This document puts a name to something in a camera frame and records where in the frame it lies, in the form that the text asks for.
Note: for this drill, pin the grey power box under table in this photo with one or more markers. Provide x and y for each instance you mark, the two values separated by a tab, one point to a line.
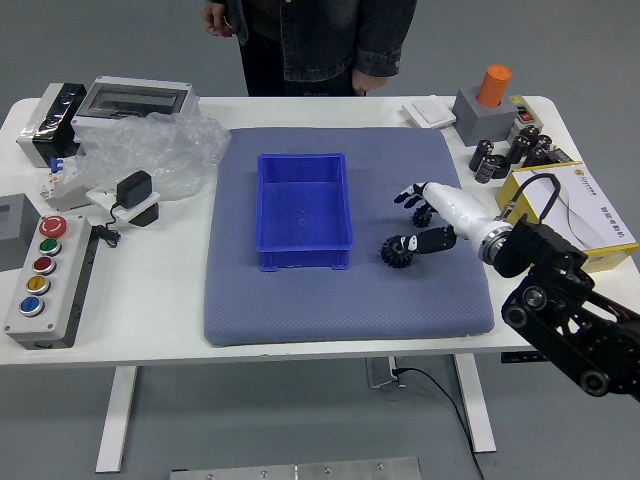
382	372

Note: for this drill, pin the orange cylinder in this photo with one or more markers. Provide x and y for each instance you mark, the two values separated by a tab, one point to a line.
494	85

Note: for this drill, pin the person's left hand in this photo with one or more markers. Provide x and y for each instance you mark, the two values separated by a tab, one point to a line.
367	82

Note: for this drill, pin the grey cube block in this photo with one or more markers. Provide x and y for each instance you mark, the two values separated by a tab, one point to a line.
482	122

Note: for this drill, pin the clear plastic bag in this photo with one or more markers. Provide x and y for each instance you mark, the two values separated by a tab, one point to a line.
160	150

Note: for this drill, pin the black grey enclosure box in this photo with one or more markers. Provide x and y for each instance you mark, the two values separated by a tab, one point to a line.
47	125

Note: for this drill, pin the white wall switch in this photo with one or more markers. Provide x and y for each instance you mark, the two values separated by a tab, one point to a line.
430	112

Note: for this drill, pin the grey-blue mat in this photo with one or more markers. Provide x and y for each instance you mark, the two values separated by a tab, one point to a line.
350	305

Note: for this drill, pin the grey metal plate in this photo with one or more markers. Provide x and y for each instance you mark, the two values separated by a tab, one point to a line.
300	470

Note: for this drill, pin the person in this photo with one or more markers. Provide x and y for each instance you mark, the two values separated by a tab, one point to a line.
320	40

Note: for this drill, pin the white table leg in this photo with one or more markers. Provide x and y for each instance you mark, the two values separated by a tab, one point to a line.
475	405
117	420

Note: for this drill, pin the person's right hand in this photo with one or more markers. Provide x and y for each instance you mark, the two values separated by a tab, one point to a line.
216	20

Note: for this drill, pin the big black gear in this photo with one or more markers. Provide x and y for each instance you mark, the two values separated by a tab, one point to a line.
395	252

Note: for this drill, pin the blue plastic box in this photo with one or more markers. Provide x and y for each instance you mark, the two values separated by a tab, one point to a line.
302	210

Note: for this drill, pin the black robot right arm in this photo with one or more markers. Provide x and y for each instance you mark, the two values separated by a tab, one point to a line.
545	250

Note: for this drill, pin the black electronic module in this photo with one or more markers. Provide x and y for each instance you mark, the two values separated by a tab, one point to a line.
561	156

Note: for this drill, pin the black power adapter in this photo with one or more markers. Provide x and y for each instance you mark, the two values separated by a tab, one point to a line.
134	189

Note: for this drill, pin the white bracket with black base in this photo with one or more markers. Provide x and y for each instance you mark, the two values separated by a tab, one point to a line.
142	212

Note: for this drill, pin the grey distribution box clear lid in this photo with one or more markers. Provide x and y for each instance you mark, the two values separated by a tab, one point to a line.
135	100

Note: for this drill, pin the black table control panel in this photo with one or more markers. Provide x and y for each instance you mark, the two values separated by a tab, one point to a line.
520	357

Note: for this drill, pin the grey push button control box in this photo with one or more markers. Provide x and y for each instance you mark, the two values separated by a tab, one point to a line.
42	285

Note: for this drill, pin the grey switch box red button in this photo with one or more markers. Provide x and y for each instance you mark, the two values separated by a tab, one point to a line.
525	115

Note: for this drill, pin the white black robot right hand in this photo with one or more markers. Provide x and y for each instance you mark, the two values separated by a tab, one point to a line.
460	207

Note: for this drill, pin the white blue circuit breaker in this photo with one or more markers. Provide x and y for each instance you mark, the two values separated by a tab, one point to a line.
62	185

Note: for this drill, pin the yellow white cardboard box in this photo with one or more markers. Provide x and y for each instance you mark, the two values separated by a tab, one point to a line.
595	210

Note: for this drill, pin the black capacitor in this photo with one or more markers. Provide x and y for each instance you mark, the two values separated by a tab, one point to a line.
519	149
530	134
544	142
535	156
481	155
491	170

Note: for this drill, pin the grey square box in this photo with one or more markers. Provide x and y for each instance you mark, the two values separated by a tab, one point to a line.
15	230

